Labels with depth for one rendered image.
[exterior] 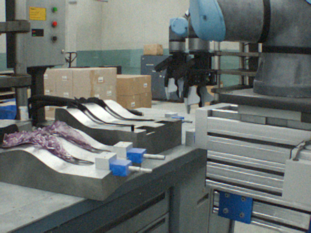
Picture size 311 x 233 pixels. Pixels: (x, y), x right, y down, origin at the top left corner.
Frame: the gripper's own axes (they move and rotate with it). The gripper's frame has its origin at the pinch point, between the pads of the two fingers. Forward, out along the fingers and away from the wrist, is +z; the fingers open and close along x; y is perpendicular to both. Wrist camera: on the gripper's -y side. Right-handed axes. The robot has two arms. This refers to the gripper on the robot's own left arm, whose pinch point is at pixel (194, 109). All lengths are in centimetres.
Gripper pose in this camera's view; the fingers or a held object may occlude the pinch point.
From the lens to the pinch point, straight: 120.4
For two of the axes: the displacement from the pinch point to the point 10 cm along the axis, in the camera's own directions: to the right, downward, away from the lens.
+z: 0.0, 9.8, 1.9
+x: 6.9, -1.4, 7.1
